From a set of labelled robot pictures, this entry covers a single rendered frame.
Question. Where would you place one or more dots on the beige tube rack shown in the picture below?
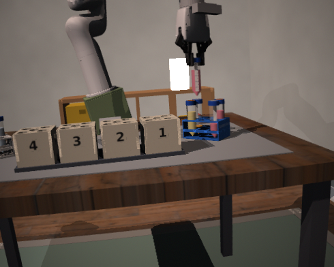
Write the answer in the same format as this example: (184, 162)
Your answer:
(9, 148)

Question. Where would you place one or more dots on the beige bucket adapter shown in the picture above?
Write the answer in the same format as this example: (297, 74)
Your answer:
(36, 146)
(160, 134)
(77, 143)
(120, 138)

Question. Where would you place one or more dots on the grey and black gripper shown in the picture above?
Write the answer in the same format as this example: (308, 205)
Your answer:
(192, 28)

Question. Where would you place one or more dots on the blue tube rack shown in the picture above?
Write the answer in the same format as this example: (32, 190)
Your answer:
(204, 133)

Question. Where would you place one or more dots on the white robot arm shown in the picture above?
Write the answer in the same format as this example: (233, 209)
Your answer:
(81, 28)

